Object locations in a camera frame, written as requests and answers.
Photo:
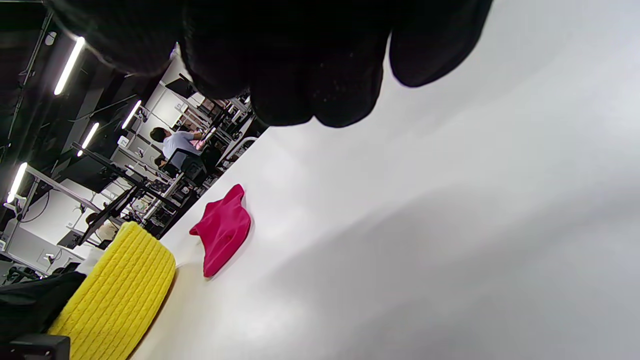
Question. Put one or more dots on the pink sock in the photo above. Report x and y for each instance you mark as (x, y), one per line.
(222, 230)

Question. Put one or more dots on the person's left hand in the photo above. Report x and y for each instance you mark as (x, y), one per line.
(35, 305)

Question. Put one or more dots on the yellow ribbed basket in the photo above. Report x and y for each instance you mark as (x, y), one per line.
(115, 295)

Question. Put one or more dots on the person's right hand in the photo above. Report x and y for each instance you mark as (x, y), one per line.
(300, 50)

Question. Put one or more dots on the ceiling light tube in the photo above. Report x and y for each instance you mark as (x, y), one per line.
(16, 182)
(131, 115)
(69, 66)
(88, 139)

